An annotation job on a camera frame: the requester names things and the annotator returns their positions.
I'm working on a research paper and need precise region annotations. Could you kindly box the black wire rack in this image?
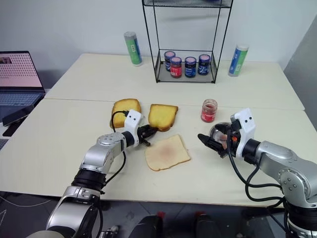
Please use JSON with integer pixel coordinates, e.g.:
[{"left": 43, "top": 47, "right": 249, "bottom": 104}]
[{"left": 142, "top": 0, "right": 234, "bottom": 84}]

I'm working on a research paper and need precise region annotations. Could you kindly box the white floor cable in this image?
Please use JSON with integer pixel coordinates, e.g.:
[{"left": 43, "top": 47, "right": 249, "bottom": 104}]
[{"left": 0, "top": 192, "right": 52, "bottom": 224}]

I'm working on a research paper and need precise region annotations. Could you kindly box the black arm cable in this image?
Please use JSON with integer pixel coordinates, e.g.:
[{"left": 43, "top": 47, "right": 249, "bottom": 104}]
[
  {"left": 227, "top": 138, "right": 285, "bottom": 208},
  {"left": 105, "top": 111, "right": 130, "bottom": 185}
]

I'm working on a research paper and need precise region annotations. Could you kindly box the dark rounded shape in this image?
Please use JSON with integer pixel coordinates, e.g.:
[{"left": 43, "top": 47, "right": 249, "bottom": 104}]
[
  {"left": 194, "top": 211, "right": 222, "bottom": 238},
  {"left": 128, "top": 211, "right": 166, "bottom": 238}
]

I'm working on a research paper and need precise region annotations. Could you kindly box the pale bread slice with jam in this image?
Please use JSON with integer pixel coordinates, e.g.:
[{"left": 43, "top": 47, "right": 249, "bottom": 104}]
[{"left": 144, "top": 134, "right": 192, "bottom": 172}]

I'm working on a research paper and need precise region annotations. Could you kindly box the green blue tall can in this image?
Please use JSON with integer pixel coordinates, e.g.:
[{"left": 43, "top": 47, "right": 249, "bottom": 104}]
[
  {"left": 228, "top": 44, "right": 250, "bottom": 78},
  {"left": 123, "top": 31, "right": 144, "bottom": 67}
]

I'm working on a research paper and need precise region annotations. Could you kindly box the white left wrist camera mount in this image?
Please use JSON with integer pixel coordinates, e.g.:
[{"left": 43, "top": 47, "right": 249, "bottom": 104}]
[{"left": 123, "top": 110, "right": 142, "bottom": 147}]

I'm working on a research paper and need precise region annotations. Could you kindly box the blue jam jar pink lid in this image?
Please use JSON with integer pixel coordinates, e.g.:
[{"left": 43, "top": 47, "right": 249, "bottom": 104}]
[
  {"left": 198, "top": 54, "right": 211, "bottom": 76},
  {"left": 184, "top": 57, "right": 197, "bottom": 79}
]

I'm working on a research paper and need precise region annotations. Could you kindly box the open laptop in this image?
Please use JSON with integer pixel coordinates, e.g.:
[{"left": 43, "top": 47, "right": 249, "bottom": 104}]
[{"left": 0, "top": 51, "right": 47, "bottom": 120}]

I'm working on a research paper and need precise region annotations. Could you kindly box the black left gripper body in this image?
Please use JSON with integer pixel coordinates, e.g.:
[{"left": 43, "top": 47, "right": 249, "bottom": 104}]
[{"left": 137, "top": 125, "right": 150, "bottom": 140}]

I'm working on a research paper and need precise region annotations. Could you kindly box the blue-lid jar far left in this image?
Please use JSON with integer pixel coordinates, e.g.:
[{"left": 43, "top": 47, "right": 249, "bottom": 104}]
[{"left": 164, "top": 51, "right": 177, "bottom": 73}]

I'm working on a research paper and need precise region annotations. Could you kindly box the yellow toasted bread slice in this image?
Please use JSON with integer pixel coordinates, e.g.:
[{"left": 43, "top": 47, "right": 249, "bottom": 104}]
[
  {"left": 148, "top": 104, "right": 179, "bottom": 132},
  {"left": 109, "top": 98, "right": 142, "bottom": 129}
]

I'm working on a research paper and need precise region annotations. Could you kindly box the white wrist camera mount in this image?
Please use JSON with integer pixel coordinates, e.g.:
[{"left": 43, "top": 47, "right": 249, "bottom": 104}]
[
  {"left": 123, "top": 110, "right": 142, "bottom": 147},
  {"left": 230, "top": 107, "right": 257, "bottom": 159}
]

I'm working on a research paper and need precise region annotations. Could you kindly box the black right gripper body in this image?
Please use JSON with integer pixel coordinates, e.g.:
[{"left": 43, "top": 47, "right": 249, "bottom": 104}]
[{"left": 218, "top": 123, "right": 243, "bottom": 159}]

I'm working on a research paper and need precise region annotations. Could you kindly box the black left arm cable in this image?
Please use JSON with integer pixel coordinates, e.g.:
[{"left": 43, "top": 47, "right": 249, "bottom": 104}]
[{"left": 105, "top": 111, "right": 130, "bottom": 185}]

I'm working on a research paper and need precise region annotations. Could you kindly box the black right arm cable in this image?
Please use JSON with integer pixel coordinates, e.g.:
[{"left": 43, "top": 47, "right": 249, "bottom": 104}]
[{"left": 227, "top": 138, "right": 285, "bottom": 208}]

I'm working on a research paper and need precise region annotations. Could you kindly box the open red jam jar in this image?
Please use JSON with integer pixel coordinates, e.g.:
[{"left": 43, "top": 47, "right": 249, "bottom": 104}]
[{"left": 201, "top": 99, "right": 218, "bottom": 123}]

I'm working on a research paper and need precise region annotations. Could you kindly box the red jam jar pink lid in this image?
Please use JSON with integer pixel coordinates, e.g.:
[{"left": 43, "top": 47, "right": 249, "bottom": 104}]
[{"left": 169, "top": 57, "right": 183, "bottom": 80}]

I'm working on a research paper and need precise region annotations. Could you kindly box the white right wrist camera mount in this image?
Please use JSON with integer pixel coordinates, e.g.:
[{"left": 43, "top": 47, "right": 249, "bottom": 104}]
[{"left": 230, "top": 107, "right": 257, "bottom": 159}]

